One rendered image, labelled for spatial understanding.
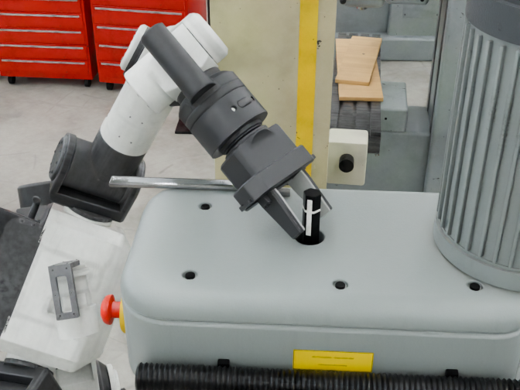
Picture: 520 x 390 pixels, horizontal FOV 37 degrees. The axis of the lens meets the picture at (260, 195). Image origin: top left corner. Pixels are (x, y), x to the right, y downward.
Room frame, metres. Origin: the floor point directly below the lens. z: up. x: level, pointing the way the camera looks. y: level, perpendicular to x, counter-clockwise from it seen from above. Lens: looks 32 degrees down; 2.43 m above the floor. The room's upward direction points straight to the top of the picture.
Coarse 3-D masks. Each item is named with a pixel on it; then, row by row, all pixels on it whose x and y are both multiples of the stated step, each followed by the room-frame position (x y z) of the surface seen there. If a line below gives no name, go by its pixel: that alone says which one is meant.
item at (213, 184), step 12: (120, 180) 0.90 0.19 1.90; (132, 180) 0.90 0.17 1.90; (144, 180) 0.90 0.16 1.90; (156, 180) 0.90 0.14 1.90; (168, 180) 0.90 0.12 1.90; (180, 180) 0.90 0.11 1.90; (192, 180) 0.90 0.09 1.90; (204, 180) 0.90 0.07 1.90; (216, 180) 0.90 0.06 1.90; (228, 180) 0.90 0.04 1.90; (288, 192) 0.87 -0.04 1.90
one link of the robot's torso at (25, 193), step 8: (32, 184) 1.44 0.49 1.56; (40, 184) 1.44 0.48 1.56; (48, 184) 1.45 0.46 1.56; (24, 192) 1.44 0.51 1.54; (32, 192) 1.44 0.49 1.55; (40, 192) 1.43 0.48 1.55; (48, 192) 1.44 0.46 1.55; (24, 200) 1.43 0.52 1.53; (48, 200) 1.43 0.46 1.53; (24, 208) 1.41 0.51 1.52; (40, 208) 1.41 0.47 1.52; (40, 216) 1.39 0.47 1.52
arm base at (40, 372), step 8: (0, 368) 1.00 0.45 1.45; (8, 368) 0.99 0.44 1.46; (16, 368) 0.99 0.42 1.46; (24, 368) 0.98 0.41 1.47; (32, 368) 0.98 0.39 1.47; (40, 368) 0.98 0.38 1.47; (48, 368) 0.98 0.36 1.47; (0, 376) 0.99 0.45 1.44; (8, 376) 0.98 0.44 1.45; (16, 376) 0.97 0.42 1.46; (24, 376) 0.97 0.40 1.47; (32, 376) 0.96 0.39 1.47; (40, 376) 0.96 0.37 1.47; (48, 376) 0.97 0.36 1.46; (32, 384) 0.95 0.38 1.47; (40, 384) 0.95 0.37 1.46; (48, 384) 0.96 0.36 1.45; (56, 384) 0.98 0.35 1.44
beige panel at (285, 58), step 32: (224, 0) 2.51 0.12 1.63; (256, 0) 2.51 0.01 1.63; (288, 0) 2.50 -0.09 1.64; (320, 0) 2.49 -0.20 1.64; (224, 32) 2.51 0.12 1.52; (256, 32) 2.51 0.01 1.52; (288, 32) 2.50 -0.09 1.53; (320, 32) 2.49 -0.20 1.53; (224, 64) 2.51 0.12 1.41; (256, 64) 2.51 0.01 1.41; (288, 64) 2.50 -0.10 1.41; (320, 64) 2.49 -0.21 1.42; (256, 96) 2.51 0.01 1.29; (288, 96) 2.50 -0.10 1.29; (320, 96) 2.49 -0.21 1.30; (288, 128) 2.50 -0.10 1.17; (320, 128) 2.49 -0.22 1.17; (224, 160) 2.51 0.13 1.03; (320, 160) 2.49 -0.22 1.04
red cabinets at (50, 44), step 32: (0, 0) 5.50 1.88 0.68; (32, 0) 5.47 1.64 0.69; (64, 0) 5.44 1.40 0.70; (96, 0) 5.39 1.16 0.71; (128, 0) 5.34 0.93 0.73; (160, 0) 5.30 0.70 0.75; (192, 0) 5.40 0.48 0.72; (0, 32) 5.50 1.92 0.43; (32, 32) 5.48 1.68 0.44; (64, 32) 5.45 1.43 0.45; (96, 32) 5.40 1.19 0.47; (128, 32) 5.35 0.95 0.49; (0, 64) 5.52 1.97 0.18; (32, 64) 5.48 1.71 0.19; (64, 64) 5.46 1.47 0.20; (96, 64) 5.58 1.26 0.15
